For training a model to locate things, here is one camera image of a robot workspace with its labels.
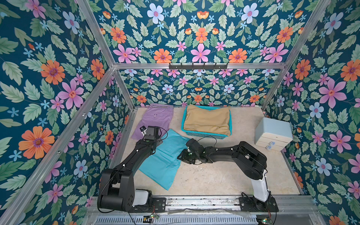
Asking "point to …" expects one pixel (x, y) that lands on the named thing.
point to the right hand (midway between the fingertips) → (178, 158)
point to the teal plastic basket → (201, 134)
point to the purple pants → (157, 115)
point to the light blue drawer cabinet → (273, 134)
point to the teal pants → (162, 165)
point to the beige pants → (214, 121)
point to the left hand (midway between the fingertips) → (157, 138)
